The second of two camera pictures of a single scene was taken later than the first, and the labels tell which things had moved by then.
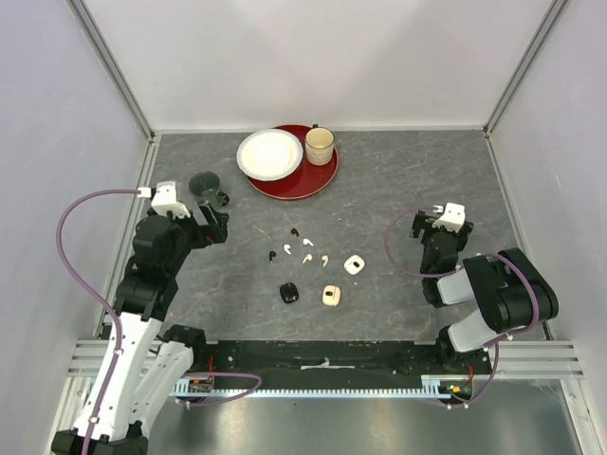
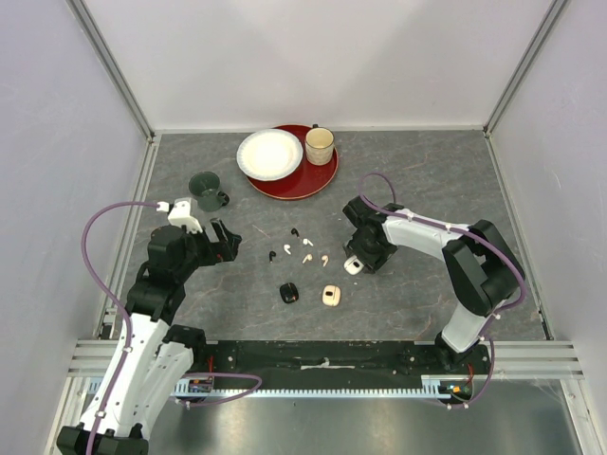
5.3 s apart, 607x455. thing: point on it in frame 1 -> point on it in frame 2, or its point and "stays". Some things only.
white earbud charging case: [354, 264] stays
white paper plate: [268, 154] stays
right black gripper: [422, 221] -> [372, 262]
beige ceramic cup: [319, 145] stays
